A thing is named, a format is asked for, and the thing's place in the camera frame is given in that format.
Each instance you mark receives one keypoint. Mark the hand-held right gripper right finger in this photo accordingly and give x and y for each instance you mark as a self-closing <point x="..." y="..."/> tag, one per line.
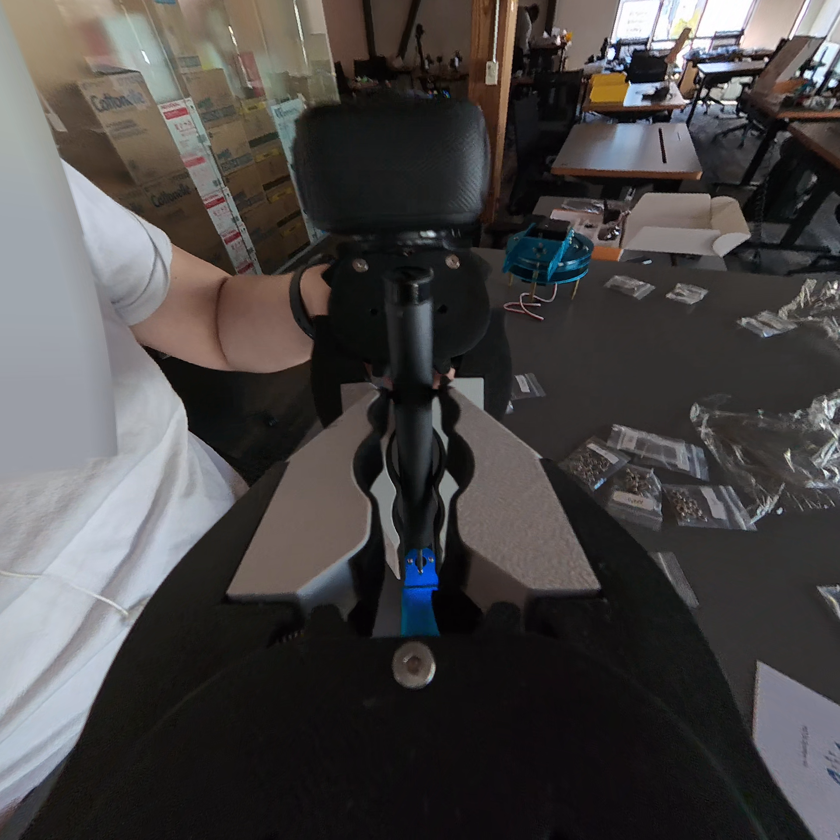
<point x="525" y="525"/>

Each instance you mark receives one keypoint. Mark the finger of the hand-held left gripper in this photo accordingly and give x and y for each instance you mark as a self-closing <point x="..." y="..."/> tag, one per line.
<point x="384" y="518"/>
<point x="469" y="394"/>

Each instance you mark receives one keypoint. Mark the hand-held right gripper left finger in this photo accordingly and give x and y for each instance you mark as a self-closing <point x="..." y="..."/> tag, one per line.
<point x="308" y="525"/>

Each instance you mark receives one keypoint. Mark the black electric screwdriver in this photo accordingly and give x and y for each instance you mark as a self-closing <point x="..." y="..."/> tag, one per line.
<point x="410" y="394"/>

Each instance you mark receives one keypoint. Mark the blue servo bracket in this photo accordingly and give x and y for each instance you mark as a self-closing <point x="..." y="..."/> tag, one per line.
<point x="420" y="604"/>

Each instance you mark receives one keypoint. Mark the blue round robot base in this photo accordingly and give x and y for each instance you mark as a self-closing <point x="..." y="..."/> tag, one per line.
<point x="548" y="256"/>

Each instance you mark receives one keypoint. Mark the person's left forearm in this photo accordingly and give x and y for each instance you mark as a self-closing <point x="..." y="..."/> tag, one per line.
<point x="229" y="315"/>

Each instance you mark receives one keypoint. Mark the dark grey desk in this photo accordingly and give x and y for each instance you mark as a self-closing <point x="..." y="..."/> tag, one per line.
<point x="623" y="367"/>

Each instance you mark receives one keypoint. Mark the person's left hand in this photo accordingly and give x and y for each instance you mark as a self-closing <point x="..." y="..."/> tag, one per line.
<point x="323" y="282"/>

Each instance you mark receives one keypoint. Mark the small clear zip bag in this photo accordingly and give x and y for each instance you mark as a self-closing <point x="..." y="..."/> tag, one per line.
<point x="656" y="449"/>
<point x="768" y="324"/>
<point x="830" y="602"/>
<point x="528" y="387"/>
<point x="686" y="293"/>
<point x="628" y="287"/>

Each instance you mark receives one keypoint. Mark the zip bag of metal hardware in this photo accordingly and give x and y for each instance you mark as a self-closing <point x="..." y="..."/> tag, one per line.
<point x="594" y="463"/>
<point x="709" y="506"/>

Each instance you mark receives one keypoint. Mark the wooden pillar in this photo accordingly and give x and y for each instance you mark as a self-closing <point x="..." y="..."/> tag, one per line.
<point x="492" y="131"/>

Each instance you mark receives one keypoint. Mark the black office chair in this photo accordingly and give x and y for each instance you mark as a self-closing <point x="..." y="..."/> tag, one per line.
<point x="548" y="131"/>

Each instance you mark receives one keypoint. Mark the black wristband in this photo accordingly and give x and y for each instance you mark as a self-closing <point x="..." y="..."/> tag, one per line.
<point x="305" y="308"/>

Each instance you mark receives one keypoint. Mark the stack of cardboard boxes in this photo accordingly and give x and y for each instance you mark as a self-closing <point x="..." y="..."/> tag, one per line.
<point x="197" y="164"/>

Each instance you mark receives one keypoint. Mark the person in white shirt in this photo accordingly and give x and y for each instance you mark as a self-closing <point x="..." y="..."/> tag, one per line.
<point x="98" y="525"/>

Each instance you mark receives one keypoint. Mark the yellow storage bin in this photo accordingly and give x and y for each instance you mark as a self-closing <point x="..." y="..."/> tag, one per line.
<point x="608" y="86"/>

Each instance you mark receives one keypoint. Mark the office table with slot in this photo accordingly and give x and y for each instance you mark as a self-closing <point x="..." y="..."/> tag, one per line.
<point x="623" y="148"/>

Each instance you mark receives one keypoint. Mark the crumpled clear plastic wrap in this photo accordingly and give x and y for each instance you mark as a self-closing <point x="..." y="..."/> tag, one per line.
<point x="754" y="446"/>

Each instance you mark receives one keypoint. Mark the white open cardboard box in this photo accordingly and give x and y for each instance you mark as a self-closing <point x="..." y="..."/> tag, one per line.
<point x="682" y="229"/>

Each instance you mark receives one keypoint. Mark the assembly instruction booklet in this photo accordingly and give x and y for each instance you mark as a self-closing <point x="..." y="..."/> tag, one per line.
<point x="800" y="754"/>

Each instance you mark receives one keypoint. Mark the long wooden office table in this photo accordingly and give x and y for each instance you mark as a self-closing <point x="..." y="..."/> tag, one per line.
<point x="807" y="124"/>

